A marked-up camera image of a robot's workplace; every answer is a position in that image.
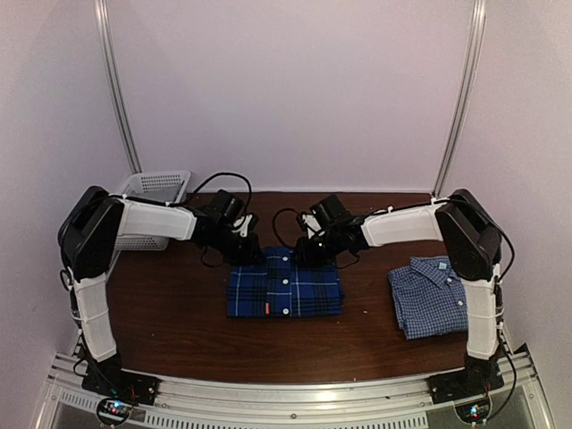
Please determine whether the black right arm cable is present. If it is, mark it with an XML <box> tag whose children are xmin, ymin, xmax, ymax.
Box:
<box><xmin>272</xmin><ymin>207</ymin><xmax>309</xmax><ymax>251</ymax></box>

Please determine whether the right circuit board with leds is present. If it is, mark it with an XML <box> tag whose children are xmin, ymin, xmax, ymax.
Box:
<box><xmin>455</xmin><ymin>399</ymin><xmax>492</xmax><ymax>425</ymax></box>

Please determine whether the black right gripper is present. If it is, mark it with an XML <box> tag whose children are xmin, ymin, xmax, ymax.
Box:
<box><xmin>292</xmin><ymin>227</ymin><xmax>344</xmax><ymax>265</ymax></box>

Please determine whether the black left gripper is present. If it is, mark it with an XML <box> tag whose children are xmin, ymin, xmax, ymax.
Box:
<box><xmin>206</xmin><ymin>224</ymin><xmax>266</xmax><ymax>265</ymax></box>

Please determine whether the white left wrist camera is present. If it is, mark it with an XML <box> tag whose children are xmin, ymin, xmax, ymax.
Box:
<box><xmin>232</xmin><ymin>214</ymin><xmax>259</xmax><ymax>238</ymax></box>

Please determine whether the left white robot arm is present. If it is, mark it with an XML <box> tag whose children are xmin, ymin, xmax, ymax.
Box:
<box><xmin>57</xmin><ymin>186</ymin><xmax>265</xmax><ymax>397</ymax></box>

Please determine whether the aluminium front rail frame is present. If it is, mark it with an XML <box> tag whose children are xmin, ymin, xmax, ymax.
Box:
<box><xmin>31</xmin><ymin>351</ymin><xmax>555</xmax><ymax>428</ymax></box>

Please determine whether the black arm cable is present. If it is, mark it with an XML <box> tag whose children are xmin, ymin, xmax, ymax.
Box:
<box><xmin>178</xmin><ymin>172</ymin><xmax>254</xmax><ymax>215</ymax></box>
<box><xmin>272</xmin><ymin>207</ymin><xmax>309</xmax><ymax>251</ymax></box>

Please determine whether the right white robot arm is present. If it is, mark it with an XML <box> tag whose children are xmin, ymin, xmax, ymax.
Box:
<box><xmin>293</xmin><ymin>189</ymin><xmax>509</xmax><ymax>395</ymax></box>

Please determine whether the folded blue gingham shirt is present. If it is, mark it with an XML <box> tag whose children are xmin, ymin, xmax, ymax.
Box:
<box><xmin>388</xmin><ymin>256</ymin><xmax>468</xmax><ymax>341</ymax></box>

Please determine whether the aluminium corner post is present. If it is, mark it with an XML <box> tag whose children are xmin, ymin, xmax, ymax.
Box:
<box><xmin>94</xmin><ymin>0</ymin><xmax>143</xmax><ymax>173</ymax></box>
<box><xmin>432</xmin><ymin>0</ymin><xmax>487</xmax><ymax>197</ymax></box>

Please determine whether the circuit board with leds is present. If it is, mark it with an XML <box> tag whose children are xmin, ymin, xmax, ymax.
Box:
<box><xmin>96</xmin><ymin>398</ymin><xmax>134</xmax><ymax>425</ymax></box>
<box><xmin>455</xmin><ymin>399</ymin><xmax>492</xmax><ymax>425</ymax></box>

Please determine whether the dark blue plaid shirt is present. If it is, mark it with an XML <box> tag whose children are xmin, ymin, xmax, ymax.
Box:
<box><xmin>226</xmin><ymin>247</ymin><xmax>344</xmax><ymax>318</ymax></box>

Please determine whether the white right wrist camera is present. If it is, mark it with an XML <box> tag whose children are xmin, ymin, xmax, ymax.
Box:
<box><xmin>300</xmin><ymin>214</ymin><xmax>321</xmax><ymax>239</ymax></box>

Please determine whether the aluminium corner post left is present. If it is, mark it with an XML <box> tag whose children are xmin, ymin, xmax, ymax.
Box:
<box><xmin>94</xmin><ymin>0</ymin><xmax>143</xmax><ymax>173</ymax></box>

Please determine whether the white plastic mesh basket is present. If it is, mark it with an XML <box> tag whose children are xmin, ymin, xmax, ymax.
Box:
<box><xmin>114</xmin><ymin>171</ymin><xmax>197</xmax><ymax>251</ymax></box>

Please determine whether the aluminium corner post right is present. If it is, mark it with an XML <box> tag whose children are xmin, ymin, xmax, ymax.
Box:
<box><xmin>432</xmin><ymin>0</ymin><xmax>487</xmax><ymax>197</ymax></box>

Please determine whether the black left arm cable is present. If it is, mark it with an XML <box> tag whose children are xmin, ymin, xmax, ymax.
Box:
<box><xmin>178</xmin><ymin>172</ymin><xmax>254</xmax><ymax>215</ymax></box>

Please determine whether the left circuit board with leds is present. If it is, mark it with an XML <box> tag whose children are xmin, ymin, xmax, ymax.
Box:
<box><xmin>96</xmin><ymin>398</ymin><xmax>134</xmax><ymax>425</ymax></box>

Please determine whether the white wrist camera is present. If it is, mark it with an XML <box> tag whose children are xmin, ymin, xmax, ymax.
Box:
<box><xmin>232</xmin><ymin>214</ymin><xmax>259</xmax><ymax>238</ymax></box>
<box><xmin>300</xmin><ymin>214</ymin><xmax>321</xmax><ymax>239</ymax></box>

